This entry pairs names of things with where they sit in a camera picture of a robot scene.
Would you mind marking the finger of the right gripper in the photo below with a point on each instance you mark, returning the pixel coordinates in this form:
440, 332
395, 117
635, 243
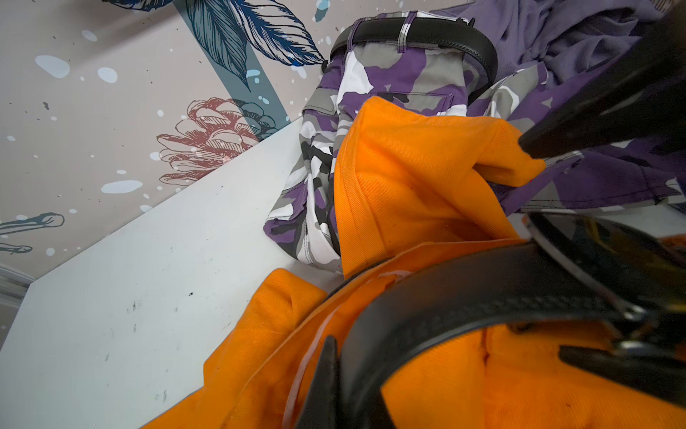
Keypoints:
640, 95

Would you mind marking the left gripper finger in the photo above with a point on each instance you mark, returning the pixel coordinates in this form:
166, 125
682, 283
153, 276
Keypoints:
321, 405

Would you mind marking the black leather belt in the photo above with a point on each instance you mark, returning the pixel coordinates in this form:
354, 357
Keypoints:
575, 268

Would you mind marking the orange trousers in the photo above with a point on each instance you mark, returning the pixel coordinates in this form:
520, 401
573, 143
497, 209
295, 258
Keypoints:
411, 191

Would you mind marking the purple camouflage trousers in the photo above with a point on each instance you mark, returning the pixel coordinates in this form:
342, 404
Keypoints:
439, 81

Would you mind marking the plain purple garment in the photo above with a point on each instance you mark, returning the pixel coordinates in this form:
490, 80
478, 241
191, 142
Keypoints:
567, 37

